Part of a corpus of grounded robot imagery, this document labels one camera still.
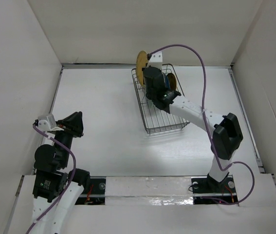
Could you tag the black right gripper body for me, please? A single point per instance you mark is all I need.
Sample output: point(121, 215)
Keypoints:
point(148, 94)

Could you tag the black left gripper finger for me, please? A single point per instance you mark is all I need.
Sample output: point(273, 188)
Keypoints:
point(73, 120)
point(78, 125)

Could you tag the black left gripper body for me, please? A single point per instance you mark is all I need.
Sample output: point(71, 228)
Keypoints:
point(66, 135)

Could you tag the dark blue leaf dish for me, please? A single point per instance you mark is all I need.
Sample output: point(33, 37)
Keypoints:
point(167, 83)

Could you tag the yellow patterned round plate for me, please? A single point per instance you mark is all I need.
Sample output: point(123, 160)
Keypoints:
point(172, 81)

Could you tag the yellow woven round plate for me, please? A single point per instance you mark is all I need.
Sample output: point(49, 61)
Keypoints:
point(141, 62)

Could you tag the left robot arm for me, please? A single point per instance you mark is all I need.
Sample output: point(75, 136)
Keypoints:
point(58, 182)

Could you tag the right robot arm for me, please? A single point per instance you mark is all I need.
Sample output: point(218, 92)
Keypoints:
point(224, 131)

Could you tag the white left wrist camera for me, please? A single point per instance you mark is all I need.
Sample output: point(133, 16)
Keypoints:
point(45, 122)

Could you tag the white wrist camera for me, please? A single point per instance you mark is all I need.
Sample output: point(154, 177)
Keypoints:
point(45, 122)
point(155, 60)

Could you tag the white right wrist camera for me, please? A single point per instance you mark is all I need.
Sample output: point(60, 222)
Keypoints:
point(155, 60)

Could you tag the grey wire dish rack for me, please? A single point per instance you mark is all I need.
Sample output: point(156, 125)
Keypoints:
point(155, 121)

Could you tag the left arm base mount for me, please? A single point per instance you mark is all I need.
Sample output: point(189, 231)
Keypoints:
point(94, 190)

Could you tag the metal front rail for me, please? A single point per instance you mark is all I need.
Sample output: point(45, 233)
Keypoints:
point(156, 194)

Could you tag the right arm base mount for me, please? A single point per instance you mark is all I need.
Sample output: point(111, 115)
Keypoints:
point(200, 185)

